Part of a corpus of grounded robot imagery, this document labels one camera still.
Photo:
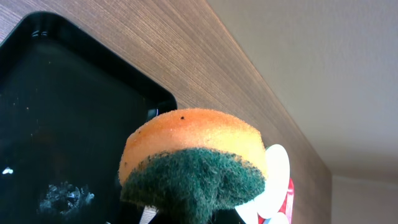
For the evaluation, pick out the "black water basin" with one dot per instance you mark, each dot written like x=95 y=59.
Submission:
x=68 y=104

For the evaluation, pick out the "orange green sponge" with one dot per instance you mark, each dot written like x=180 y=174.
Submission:
x=191 y=163

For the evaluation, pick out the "light blue plate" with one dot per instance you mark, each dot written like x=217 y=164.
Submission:
x=270 y=201
x=278 y=218
x=248 y=212

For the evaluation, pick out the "red plastic tray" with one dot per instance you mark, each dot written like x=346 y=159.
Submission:
x=287 y=206

